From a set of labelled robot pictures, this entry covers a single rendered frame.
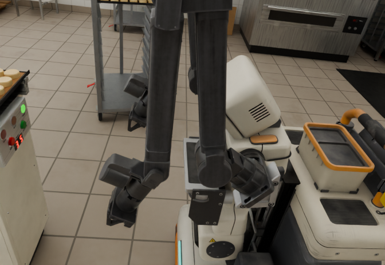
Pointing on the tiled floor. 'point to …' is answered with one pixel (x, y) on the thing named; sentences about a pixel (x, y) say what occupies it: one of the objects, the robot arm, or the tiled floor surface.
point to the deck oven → (308, 15)
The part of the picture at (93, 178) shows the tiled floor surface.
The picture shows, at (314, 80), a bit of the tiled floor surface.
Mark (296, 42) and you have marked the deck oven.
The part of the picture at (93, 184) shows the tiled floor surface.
